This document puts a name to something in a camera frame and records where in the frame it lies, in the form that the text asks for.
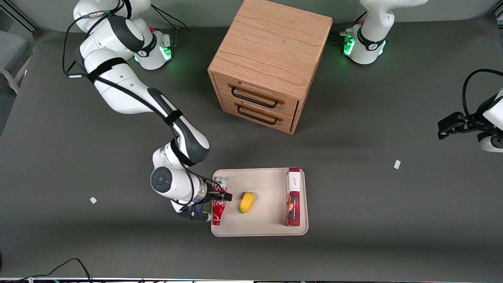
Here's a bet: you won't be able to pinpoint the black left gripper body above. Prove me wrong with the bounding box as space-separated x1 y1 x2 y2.
464 94 496 136

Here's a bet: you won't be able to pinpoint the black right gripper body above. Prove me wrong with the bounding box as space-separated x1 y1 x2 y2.
195 178 220 213

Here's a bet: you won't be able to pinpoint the red coke bottle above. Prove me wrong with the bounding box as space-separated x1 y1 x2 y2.
212 176 229 226

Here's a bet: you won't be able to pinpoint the beige plastic tray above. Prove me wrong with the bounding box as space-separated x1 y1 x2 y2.
211 168 309 237

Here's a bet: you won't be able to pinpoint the yellow toy lemon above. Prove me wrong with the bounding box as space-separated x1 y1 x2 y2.
239 191 256 214

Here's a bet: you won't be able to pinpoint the red and white snack box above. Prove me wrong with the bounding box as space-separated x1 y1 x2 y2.
286 167 302 227

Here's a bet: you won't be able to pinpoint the wooden drawer cabinet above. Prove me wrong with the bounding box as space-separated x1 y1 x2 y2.
207 0 333 135

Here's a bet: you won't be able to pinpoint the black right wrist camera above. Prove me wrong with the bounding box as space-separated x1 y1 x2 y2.
178 208 212 222

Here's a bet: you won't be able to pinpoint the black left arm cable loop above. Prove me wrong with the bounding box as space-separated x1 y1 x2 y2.
462 69 503 117

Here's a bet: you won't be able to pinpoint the black drawer handle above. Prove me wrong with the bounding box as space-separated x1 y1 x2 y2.
231 86 280 108
237 105 279 125

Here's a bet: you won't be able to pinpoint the black left arm base cables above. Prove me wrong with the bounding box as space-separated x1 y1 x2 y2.
329 11 368 47

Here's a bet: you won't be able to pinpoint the black arm base cables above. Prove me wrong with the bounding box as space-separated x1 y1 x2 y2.
149 4 189 50
329 11 368 47

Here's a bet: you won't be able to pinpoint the black cable on table edge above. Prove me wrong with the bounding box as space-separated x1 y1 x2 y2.
16 258 93 283

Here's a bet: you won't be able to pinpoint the black right arm base cables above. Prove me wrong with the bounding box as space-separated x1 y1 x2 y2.
149 4 189 50

